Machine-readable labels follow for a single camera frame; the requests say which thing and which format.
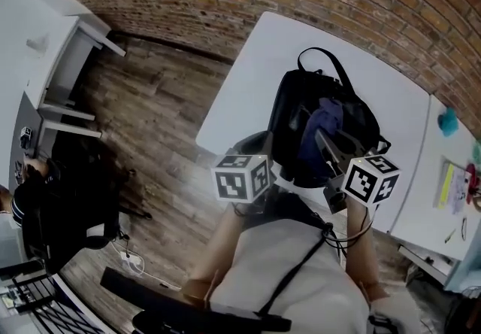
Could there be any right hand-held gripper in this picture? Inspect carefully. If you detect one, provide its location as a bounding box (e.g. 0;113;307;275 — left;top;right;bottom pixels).
314;129;401;215

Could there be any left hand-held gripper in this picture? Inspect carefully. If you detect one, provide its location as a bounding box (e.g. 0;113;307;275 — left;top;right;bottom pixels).
210;132;279;215

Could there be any dark blue cloth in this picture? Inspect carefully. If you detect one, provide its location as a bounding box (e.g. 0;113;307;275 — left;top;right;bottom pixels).
298;97;345;175

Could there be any black backpack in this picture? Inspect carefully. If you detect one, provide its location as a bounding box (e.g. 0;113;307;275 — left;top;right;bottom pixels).
268;47;392;189

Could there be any person's right forearm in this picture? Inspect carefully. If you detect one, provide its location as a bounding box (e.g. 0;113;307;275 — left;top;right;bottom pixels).
343;196;380;288

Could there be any person's left forearm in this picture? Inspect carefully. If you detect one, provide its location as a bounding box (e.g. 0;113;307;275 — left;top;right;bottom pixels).
187;200;245;288

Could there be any white table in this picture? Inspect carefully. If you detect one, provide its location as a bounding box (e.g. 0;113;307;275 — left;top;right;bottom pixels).
389;93;481;262
195;11;431;234

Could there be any teal scrubber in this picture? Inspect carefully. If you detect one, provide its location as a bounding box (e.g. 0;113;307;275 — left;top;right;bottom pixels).
437;106;460;137

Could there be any yellow-edged white booklet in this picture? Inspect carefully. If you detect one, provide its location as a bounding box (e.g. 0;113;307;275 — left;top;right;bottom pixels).
431;157;473;215

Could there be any person's white shirt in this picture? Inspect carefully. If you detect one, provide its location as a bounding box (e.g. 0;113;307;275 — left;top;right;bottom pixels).
208;219;422;334

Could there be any red plastic object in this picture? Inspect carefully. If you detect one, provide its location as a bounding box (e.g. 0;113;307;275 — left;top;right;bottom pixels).
464;162;481;198

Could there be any light blue table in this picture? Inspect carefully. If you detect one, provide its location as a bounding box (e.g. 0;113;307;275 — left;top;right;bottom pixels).
443;234;481;292

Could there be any white power adapter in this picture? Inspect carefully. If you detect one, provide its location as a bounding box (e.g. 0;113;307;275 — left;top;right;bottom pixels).
119;249;146;268

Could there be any black worn rig bar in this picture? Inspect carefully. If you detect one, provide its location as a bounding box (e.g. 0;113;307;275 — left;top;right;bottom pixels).
100;266;292;334

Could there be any black office chair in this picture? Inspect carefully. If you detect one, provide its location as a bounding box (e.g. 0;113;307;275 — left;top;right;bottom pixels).
20;136;153;277

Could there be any gray desk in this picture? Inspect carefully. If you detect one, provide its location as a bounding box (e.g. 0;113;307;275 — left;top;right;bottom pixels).
7;90;44;190

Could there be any small white box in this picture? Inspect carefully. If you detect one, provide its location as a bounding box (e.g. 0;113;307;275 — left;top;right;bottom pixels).
26;35;50;53

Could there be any white desk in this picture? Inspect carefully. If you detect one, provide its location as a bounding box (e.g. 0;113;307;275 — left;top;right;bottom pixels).
0;0;127;138

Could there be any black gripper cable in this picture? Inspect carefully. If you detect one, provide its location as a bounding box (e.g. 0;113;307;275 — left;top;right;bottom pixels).
321;208;373;254

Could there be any black shoulder strap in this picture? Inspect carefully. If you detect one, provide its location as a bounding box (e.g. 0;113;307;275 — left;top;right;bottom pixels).
259;238;328;317

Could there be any white adapter cable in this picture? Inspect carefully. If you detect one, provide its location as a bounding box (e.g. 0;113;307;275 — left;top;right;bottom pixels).
112;241;181;290

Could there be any black strap buckle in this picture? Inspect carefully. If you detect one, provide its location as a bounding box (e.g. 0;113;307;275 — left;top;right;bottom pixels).
368;313;399;334

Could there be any black wire rack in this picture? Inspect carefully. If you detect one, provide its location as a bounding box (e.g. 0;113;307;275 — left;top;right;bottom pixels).
0;260;106;334

